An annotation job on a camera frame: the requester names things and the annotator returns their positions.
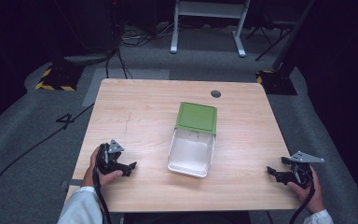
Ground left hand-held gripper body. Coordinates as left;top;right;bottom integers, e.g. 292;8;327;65
96;138;132;177

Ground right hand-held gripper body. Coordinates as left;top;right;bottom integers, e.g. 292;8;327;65
274;150;325;189

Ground white plastic box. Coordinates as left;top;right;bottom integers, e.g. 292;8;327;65
167;127;216;179

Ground green square lid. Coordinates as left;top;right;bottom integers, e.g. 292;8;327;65
174;101;218;136

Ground person's left hand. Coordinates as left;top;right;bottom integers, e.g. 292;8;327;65
81;147;124;188

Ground person's right hand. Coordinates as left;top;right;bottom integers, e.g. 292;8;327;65
286;166;326;216

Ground black yellow striped stand base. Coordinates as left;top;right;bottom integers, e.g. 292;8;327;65
255;69;298;96
34;63;85;92

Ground dark round stand foot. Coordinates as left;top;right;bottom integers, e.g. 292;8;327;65
62;50;119;66

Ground grey slanted metal pole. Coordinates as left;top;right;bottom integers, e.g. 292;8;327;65
271;0;317;71

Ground black folding stand legs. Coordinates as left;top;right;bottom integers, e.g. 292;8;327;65
245;20;296;62

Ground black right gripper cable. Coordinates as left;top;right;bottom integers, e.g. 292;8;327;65
288;174;317;224

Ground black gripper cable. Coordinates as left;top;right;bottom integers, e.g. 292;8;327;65
288;174;317;224
92;148;113;224

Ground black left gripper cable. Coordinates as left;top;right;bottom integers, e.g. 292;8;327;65
92;148;113;224

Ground long black floor cable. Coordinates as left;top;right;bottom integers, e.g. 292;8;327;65
0;103;95;205

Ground tangle of floor cables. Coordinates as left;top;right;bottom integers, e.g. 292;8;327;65
120;21;176;49

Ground white metal stand frame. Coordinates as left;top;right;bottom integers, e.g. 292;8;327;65
170;0;252;59

